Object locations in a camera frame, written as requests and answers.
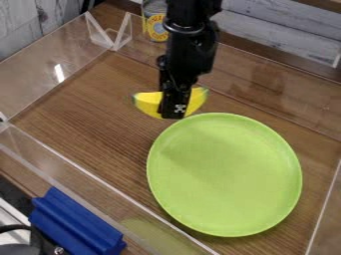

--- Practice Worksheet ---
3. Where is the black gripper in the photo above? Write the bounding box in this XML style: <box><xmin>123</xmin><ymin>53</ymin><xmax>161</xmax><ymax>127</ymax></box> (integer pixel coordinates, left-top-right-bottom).
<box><xmin>157</xmin><ymin>0</ymin><xmax>221</xmax><ymax>120</ymax></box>

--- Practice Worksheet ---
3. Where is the black cable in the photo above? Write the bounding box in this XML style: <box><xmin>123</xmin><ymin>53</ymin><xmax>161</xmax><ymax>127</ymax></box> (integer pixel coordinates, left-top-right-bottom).
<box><xmin>0</xmin><ymin>224</ymin><xmax>45</xmax><ymax>255</ymax></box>

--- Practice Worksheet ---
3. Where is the blue plastic clamp block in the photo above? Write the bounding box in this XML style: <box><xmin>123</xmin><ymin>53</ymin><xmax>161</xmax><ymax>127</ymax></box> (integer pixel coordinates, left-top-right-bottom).
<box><xmin>29</xmin><ymin>187</ymin><xmax>127</xmax><ymax>255</ymax></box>

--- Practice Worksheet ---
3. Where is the clear acrylic triangular bracket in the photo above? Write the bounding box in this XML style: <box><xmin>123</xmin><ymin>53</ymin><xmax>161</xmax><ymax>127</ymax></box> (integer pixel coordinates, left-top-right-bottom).
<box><xmin>85</xmin><ymin>12</ymin><xmax>132</xmax><ymax>52</ymax></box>

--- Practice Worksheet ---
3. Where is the yellow toy banana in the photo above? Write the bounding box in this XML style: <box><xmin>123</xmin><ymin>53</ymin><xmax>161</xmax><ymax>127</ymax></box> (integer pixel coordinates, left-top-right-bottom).
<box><xmin>132</xmin><ymin>87</ymin><xmax>208</xmax><ymax>119</ymax></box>

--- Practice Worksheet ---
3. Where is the clear acrylic enclosure wall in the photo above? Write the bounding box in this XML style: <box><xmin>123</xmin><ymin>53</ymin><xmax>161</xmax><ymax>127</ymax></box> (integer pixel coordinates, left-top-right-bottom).
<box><xmin>0</xmin><ymin>119</ymin><xmax>219</xmax><ymax>255</ymax></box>

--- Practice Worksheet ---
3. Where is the yellow blue labelled can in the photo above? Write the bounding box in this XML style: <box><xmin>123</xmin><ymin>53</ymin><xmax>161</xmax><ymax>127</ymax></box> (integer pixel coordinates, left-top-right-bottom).
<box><xmin>141</xmin><ymin>0</ymin><xmax>168</xmax><ymax>43</ymax></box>

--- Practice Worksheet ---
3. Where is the green plate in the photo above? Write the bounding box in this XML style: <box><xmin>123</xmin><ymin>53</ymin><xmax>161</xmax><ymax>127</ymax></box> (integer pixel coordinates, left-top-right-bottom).
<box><xmin>147</xmin><ymin>113</ymin><xmax>302</xmax><ymax>237</ymax></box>

